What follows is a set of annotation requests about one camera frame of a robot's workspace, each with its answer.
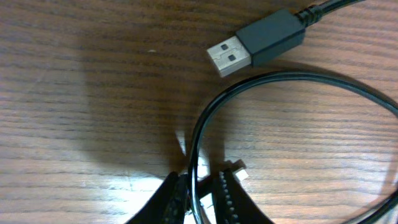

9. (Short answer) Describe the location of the black usb cable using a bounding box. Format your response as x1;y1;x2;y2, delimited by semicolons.
186;0;398;224

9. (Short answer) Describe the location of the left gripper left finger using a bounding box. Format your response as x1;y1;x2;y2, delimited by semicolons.
126;172;188;224

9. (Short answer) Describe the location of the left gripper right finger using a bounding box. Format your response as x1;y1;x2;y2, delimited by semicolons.
212;169;274;224

